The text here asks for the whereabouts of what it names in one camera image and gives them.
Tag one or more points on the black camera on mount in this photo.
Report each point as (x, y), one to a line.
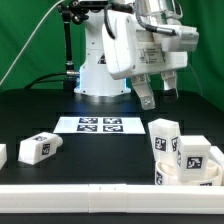
(93, 4)

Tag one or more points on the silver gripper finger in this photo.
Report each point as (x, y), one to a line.
(170, 85)
(141, 85)

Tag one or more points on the white marker sheet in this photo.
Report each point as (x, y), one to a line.
(100, 125)

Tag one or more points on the white front rail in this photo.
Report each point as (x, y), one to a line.
(121, 198)

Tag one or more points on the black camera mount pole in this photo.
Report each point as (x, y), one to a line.
(72, 76)

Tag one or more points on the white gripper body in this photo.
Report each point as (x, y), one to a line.
(133, 52)

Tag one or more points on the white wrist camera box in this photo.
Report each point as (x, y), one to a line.
(174, 38)

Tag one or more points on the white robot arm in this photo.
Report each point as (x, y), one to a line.
(95, 81)

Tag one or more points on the white round stool seat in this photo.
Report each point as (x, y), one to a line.
(166, 175)

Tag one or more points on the white left rail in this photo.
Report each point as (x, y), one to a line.
(3, 155)

